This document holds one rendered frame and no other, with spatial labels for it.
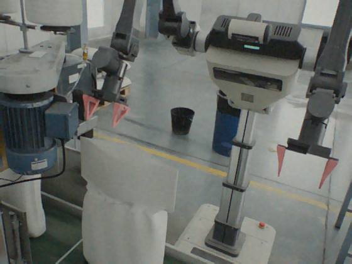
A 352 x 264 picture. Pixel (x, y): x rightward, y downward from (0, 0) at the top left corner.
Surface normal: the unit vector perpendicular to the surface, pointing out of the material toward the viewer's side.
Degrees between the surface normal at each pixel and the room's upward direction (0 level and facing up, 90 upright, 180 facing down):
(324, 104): 61
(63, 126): 90
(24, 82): 91
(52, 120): 90
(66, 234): 0
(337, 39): 69
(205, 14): 90
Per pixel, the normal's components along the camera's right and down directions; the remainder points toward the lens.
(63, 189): -0.43, 0.34
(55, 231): 0.09, -0.91
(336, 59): -0.37, -0.01
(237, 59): -0.21, -0.47
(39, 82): 0.73, 0.35
